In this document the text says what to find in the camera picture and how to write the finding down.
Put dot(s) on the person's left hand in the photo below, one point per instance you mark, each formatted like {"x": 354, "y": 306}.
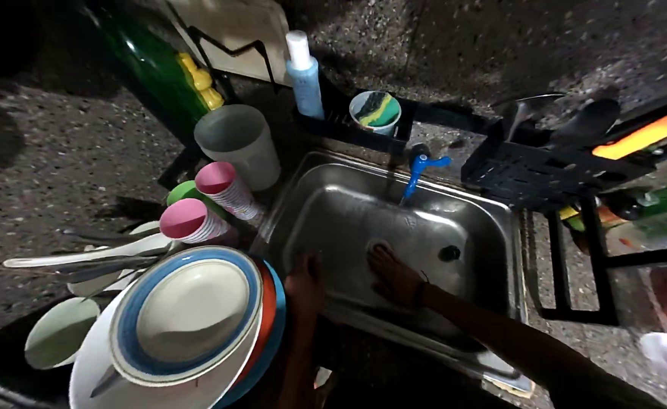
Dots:
{"x": 304, "y": 288}

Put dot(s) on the person's right hand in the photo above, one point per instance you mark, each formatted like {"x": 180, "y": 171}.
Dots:
{"x": 403, "y": 283}

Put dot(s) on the person's right fingers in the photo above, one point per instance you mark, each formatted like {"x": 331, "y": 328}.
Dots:
{"x": 380, "y": 258}

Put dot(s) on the person's right thumb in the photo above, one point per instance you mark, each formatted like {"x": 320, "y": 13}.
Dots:
{"x": 383, "y": 291}

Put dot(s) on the person's left fingers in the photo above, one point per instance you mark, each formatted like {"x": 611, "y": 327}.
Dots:
{"x": 309, "y": 263}

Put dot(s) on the person's left forearm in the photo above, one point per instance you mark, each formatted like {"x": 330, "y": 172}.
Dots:
{"x": 297, "y": 358}

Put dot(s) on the person's right forearm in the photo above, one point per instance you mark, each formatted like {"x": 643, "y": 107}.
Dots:
{"x": 515, "y": 341}

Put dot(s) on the stainless steel sink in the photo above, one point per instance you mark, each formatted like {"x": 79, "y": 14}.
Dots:
{"x": 345, "y": 221}

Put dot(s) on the black sink drain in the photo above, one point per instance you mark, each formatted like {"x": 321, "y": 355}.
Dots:
{"x": 449, "y": 253}

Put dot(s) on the orange plate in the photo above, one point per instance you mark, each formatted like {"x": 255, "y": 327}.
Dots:
{"x": 264, "y": 318}

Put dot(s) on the bright blue plate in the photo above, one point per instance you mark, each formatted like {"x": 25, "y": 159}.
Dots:
{"x": 275, "y": 335}

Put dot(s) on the person's body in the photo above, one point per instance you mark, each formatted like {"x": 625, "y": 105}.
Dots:
{"x": 390, "y": 378}

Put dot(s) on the blue faucet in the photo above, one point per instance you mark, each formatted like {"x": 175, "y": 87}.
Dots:
{"x": 419, "y": 165}

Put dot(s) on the stack of pink cups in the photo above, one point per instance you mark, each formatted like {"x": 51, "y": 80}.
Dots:
{"x": 197, "y": 219}
{"x": 232, "y": 192}

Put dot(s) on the white plate with blue rim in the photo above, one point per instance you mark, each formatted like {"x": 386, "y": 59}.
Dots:
{"x": 197, "y": 301}

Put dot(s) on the grey translucent plastic container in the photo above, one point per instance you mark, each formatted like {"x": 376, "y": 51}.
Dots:
{"x": 251, "y": 156}

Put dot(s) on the black plastic shelf tray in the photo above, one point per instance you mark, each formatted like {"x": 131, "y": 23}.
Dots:
{"x": 339, "y": 132}

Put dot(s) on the green yellow sponge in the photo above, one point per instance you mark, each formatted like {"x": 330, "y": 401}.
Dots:
{"x": 383, "y": 111}

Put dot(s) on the white tub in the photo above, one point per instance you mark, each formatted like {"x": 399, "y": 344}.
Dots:
{"x": 358, "y": 104}

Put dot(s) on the black utensil rack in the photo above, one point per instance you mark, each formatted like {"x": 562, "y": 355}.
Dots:
{"x": 529, "y": 165}

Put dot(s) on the blue bottle with white cap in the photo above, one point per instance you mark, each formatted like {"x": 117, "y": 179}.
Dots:
{"x": 307, "y": 85}

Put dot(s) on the metal ladle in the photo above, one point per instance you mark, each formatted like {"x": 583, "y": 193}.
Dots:
{"x": 520, "y": 116}

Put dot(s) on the pile of cutlery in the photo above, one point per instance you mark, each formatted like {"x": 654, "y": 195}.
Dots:
{"x": 106, "y": 269}

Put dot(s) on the yellow bumpy plastic object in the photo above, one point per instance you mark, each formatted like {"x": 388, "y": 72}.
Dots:
{"x": 201, "y": 80}

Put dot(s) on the large white plate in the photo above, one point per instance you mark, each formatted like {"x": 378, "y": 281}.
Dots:
{"x": 92, "y": 366}

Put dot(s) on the beige cutting board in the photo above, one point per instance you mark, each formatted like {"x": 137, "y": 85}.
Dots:
{"x": 242, "y": 28}

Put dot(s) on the black spatula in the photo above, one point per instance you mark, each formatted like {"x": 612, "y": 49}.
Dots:
{"x": 589, "y": 122}

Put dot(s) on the large green bottle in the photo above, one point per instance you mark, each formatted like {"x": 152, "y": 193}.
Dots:
{"x": 146, "y": 68}

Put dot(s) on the pale green cup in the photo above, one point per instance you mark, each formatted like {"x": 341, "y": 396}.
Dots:
{"x": 60, "y": 335}

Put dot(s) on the glowing orange bar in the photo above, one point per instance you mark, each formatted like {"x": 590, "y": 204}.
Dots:
{"x": 649, "y": 134}

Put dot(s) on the black metal shelf frame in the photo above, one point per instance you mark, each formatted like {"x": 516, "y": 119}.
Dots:
{"x": 607, "y": 284}

